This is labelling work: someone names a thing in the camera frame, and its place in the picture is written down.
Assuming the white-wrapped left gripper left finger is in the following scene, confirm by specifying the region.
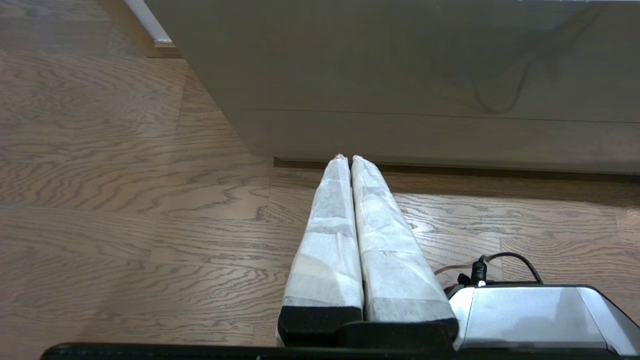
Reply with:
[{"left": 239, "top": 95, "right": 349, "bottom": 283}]
[{"left": 277, "top": 155, "right": 364, "bottom": 347}]

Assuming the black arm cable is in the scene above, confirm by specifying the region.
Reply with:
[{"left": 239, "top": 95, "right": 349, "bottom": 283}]
[{"left": 434, "top": 251, "right": 545, "bottom": 291}]

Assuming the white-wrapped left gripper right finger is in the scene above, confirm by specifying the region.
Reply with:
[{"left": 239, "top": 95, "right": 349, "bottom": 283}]
[{"left": 352, "top": 156, "right": 459, "bottom": 349}]

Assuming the white door frame strip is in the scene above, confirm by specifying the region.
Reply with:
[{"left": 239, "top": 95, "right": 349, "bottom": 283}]
[{"left": 125, "top": 0, "right": 174, "bottom": 47}]

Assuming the glossy white drawer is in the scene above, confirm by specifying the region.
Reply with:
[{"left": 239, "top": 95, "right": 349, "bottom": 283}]
[{"left": 145, "top": 0, "right": 640, "bottom": 124}]

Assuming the glossy white cabinet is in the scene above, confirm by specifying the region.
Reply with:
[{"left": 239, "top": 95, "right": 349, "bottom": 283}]
[{"left": 145, "top": 0, "right": 640, "bottom": 175}]

